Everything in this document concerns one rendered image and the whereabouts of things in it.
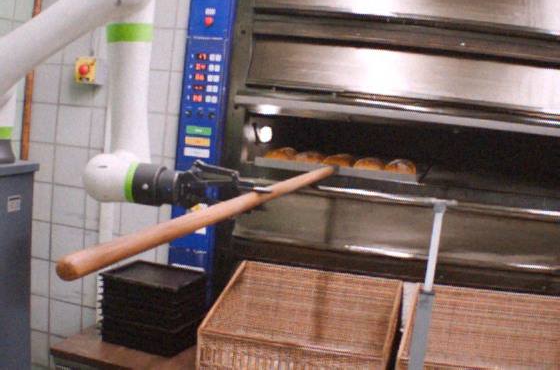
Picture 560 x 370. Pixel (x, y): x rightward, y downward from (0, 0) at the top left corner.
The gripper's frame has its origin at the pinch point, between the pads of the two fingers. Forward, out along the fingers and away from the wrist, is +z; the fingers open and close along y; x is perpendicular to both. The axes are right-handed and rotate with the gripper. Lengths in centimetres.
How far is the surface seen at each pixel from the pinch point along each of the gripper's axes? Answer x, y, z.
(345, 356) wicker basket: -50, 48, 17
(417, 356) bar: -39, 42, 38
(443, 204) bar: -60, 3, 39
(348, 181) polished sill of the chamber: -99, 4, 6
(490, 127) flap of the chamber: -84, -20, 51
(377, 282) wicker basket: -96, 36, 20
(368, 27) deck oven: -99, -48, 8
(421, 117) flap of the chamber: -84, -20, 29
